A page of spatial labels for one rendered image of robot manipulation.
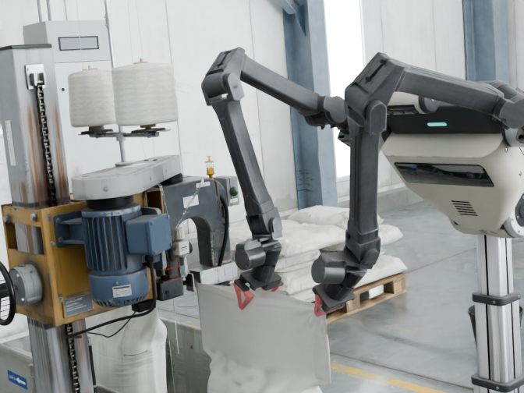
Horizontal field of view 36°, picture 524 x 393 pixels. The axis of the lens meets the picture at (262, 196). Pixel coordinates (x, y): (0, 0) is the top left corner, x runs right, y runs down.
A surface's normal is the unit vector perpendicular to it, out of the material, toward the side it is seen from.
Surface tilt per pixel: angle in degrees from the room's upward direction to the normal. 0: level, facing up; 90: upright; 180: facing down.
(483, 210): 130
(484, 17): 90
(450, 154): 40
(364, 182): 116
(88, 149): 90
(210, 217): 90
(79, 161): 90
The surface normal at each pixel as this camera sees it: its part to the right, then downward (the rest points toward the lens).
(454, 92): 0.43, 0.46
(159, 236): 0.92, -0.03
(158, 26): 0.68, 0.05
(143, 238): -0.39, 0.17
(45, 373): -0.73, 0.16
